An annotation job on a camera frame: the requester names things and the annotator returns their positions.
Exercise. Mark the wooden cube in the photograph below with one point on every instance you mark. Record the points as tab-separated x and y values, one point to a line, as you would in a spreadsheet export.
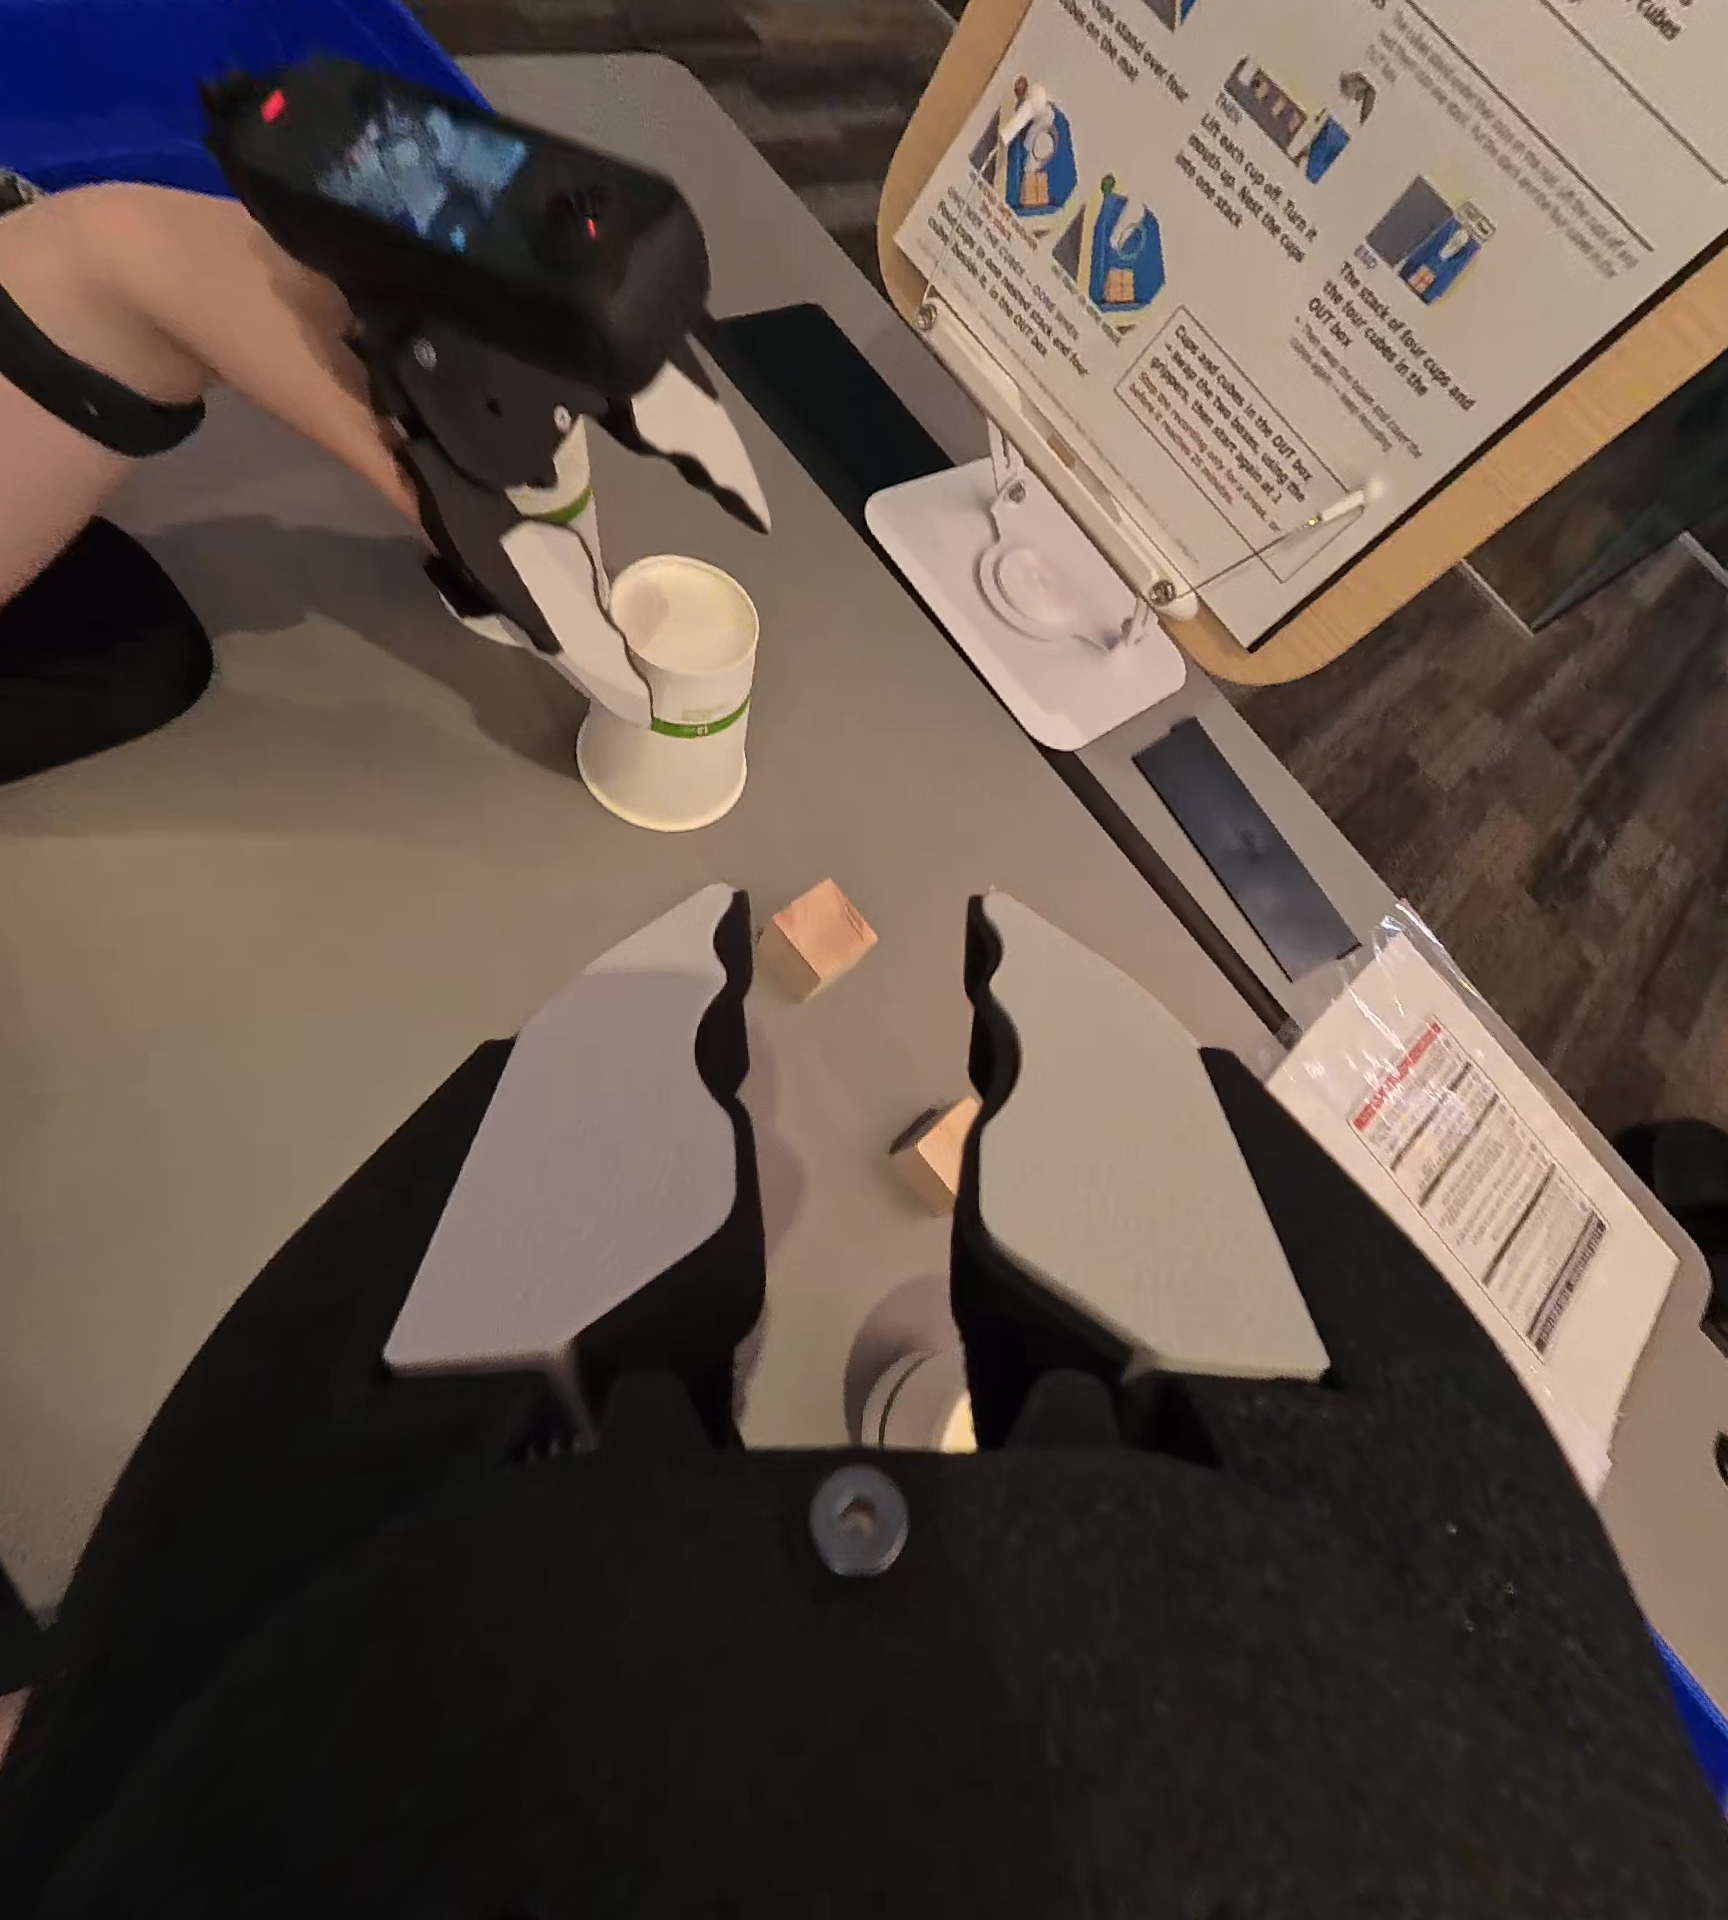
939	1162
812	938

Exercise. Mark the wooden book stand white base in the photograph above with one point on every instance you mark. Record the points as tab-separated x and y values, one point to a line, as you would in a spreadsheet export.
1089	674

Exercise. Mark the black textured cushion pad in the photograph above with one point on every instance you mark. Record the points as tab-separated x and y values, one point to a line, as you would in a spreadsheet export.
54	705

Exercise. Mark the blue plastic bin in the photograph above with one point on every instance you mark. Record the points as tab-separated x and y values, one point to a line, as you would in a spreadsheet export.
1712	1725
128	90

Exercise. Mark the black rectangular desk plate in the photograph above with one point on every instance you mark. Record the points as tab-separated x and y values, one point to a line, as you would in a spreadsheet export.
1246	849

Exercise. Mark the black chair base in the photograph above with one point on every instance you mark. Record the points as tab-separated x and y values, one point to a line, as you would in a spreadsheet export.
1719	1215

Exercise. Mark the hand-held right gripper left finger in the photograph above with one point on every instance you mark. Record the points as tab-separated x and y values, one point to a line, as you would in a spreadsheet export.
565	1200

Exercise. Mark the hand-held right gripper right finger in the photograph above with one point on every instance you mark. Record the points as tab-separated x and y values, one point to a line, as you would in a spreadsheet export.
1134	1200

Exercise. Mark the white paper cup stack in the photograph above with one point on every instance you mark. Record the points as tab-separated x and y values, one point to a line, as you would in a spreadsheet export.
895	1394

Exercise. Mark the person's left hand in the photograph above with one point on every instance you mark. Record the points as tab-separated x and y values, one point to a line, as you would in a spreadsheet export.
204	301

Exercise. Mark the printed instruction sheet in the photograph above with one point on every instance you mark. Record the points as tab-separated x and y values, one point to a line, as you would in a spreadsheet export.
1405	224

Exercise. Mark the black wristband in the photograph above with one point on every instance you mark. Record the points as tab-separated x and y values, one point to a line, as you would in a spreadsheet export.
115	421

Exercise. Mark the laminated paper sheet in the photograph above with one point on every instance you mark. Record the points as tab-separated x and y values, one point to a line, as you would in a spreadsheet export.
1479	1200

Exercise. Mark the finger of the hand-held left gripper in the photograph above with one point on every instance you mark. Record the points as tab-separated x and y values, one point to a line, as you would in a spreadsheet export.
565	584
706	434

